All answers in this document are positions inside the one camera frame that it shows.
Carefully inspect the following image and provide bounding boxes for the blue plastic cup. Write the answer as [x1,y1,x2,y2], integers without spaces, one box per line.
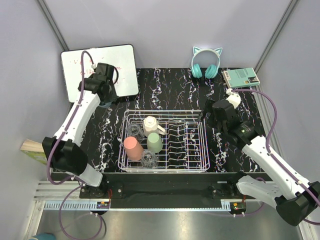
[99,102,112,109]

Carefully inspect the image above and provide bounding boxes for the green box with wood top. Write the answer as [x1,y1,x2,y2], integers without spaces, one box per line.
[20,139,47,165]

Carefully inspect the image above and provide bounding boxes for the teal cat-ear headphones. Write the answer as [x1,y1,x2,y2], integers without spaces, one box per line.
[190,46,223,79]

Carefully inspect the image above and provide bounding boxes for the teal paperback book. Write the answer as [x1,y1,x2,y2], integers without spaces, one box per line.
[222,67,260,89]

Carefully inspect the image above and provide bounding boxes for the white dry-erase board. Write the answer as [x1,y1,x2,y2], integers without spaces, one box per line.
[61,44,139,103]

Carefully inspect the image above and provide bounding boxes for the pink plastic cup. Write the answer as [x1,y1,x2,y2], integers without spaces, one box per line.
[123,136,144,161]

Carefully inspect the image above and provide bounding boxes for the white faceted mug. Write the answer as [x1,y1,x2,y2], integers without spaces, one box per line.
[142,116,167,137]

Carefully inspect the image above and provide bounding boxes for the green plastic cup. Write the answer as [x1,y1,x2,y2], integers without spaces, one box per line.
[147,132,163,154]

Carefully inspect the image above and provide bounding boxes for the blue round object at bottom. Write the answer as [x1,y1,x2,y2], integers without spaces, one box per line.
[28,233,56,240]

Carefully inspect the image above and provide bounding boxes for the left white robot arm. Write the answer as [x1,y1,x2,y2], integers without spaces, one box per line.
[42,63,119,198]

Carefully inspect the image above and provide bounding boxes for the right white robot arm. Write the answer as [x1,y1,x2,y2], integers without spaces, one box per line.
[198,99,320,226]

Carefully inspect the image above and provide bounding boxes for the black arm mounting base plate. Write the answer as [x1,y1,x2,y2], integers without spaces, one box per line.
[67,172,271,211]

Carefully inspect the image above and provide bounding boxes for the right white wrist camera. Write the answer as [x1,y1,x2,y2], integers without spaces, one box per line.
[226,88,241,109]

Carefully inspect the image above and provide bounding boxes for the clear glass near rack front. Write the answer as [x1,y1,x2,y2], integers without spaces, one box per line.
[140,149,158,169]

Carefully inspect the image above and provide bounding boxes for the white wire dish rack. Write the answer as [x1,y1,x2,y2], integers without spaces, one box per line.
[118,109,211,173]

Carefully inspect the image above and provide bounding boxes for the clear glass at rack back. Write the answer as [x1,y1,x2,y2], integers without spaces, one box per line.
[126,123,145,142]

